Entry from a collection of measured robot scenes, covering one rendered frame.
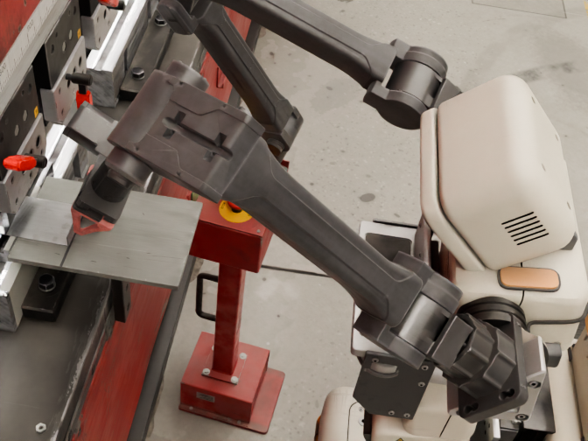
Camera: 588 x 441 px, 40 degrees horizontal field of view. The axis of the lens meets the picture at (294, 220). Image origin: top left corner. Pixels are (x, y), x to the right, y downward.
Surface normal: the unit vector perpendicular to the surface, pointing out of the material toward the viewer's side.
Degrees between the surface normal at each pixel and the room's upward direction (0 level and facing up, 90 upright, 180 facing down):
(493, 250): 90
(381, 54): 29
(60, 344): 0
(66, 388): 0
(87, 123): 42
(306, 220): 67
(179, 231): 0
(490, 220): 90
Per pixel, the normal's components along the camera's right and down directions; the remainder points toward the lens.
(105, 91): -0.13, 0.72
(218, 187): 0.63, 0.29
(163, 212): 0.11, -0.67
